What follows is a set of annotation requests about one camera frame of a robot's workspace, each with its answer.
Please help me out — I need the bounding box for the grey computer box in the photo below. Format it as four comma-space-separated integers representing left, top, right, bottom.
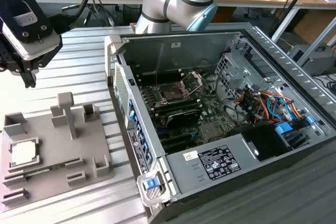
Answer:
287, 44, 336, 77

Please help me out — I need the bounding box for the black cable heap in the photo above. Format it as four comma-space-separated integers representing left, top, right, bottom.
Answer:
321, 73, 336, 96

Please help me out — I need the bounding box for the black graphics card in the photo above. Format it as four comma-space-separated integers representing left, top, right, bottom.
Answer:
164, 108, 202, 130

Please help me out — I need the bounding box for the orange red wire bundle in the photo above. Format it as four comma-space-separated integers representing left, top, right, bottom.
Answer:
235, 90, 305, 126

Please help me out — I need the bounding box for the brown cardboard box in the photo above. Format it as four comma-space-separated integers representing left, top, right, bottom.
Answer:
293, 8, 336, 46

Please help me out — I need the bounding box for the open PC case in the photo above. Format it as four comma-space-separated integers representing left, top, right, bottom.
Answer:
104, 22, 336, 224

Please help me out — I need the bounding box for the grey parts rack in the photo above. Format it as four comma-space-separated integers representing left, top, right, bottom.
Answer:
0, 91, 115, 213

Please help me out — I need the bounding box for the blue case latch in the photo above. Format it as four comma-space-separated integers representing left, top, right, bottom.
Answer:
144, 179, 160, 190

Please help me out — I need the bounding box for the black fan shroud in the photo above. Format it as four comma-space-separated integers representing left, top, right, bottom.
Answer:
228, 123, 293, 163

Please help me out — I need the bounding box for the green motherboard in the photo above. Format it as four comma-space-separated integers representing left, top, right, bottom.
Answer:
139, 69, 237, 154

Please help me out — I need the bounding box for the blue wire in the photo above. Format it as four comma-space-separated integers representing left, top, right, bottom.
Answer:
266, 94, 293, 122

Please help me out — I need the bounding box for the black installed RAM stick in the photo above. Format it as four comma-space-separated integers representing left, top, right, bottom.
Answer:
153, 98, 203, 112

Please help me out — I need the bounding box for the CPU socket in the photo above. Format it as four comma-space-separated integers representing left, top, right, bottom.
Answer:
154, 83, 191, 104

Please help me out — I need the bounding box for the grey power supply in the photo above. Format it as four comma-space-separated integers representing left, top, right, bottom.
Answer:
165, 133, 259, 196

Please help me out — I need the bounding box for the blue disk carrier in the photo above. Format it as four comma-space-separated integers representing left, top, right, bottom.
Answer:
275, 122, 294, 137

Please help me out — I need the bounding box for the green RAM stick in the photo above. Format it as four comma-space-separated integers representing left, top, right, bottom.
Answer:
5, 163, 66, 180

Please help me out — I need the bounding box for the metal drive cage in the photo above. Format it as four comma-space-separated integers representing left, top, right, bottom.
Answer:
214, 52, 266, 104

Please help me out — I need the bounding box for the black stand pole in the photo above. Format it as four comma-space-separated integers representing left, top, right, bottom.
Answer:
269, 0, 318, 37

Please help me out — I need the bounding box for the metal socket cover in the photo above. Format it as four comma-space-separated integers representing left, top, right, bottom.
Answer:
178, 70, 204, 96

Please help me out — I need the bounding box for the silver CPU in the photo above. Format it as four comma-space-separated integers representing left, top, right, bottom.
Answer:
10, 141, 38, 166

